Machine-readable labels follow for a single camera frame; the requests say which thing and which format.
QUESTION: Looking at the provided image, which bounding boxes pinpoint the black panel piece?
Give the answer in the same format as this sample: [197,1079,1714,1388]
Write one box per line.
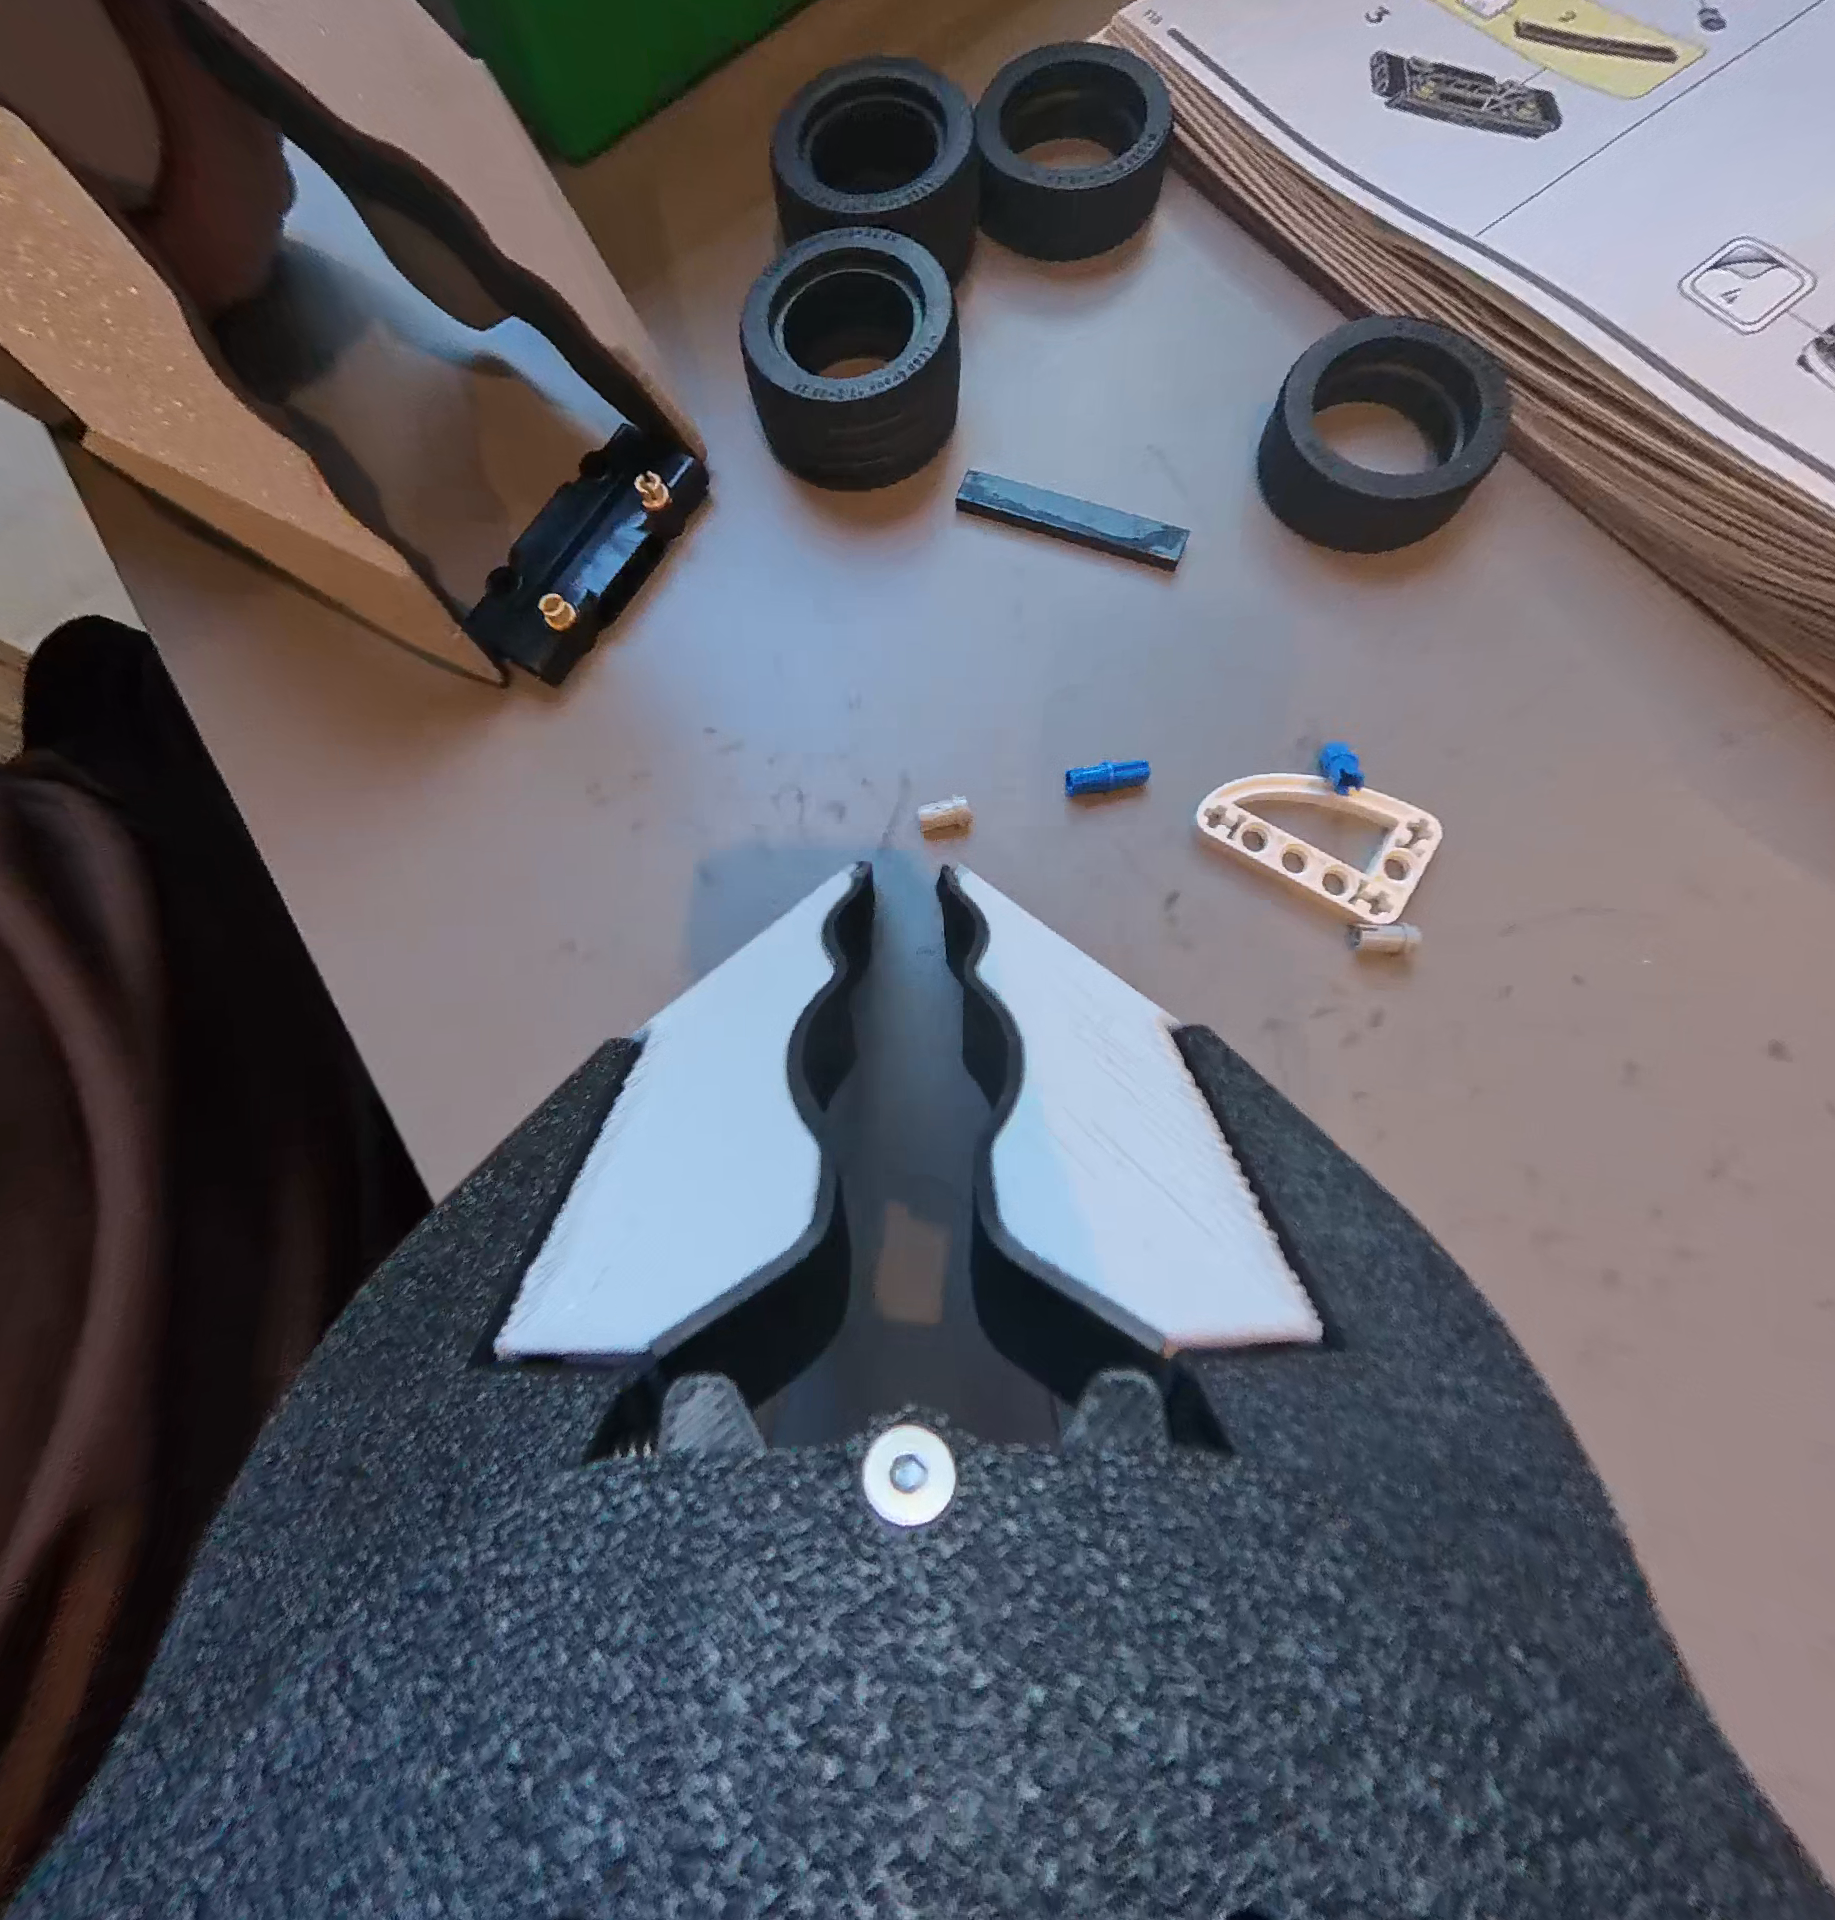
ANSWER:
[953,467,1191,573]
[463,423,714,689]

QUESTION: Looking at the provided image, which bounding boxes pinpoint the white holed frame piece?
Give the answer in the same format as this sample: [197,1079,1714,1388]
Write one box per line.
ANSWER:
[1194,768,1445,921]

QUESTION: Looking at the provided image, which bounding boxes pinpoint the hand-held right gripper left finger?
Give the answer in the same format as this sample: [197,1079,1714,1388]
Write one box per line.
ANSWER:
[492,864,875,1366]

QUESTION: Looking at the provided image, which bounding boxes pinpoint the open instruction booklet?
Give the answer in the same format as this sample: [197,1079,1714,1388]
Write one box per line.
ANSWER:
[1104,0,1835,751]

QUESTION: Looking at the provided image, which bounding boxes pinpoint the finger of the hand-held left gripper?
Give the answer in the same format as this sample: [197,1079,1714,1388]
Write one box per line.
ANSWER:
[182,0,714,468]
[0,88,510,689]

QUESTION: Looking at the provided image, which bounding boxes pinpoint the black rubber tyre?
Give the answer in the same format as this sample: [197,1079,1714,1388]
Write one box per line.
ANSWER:
[1256,314,1512,556]
[972,42,1176,263]
[771,57,986,279]
[736,227,964,495]

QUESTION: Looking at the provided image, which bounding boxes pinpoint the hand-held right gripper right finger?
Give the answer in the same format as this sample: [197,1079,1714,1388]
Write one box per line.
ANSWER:
[936,868,1326,1358]

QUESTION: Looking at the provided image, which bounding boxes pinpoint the person's brown hoodie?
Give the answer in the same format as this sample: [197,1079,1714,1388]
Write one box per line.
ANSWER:
[0,750,258,1920]

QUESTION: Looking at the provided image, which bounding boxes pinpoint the green plastic bin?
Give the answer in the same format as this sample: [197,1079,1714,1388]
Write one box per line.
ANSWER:
[473,0,815,164]

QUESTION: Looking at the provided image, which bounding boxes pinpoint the person's black trousers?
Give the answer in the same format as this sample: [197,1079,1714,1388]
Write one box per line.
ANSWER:
[24,615,435,1502]

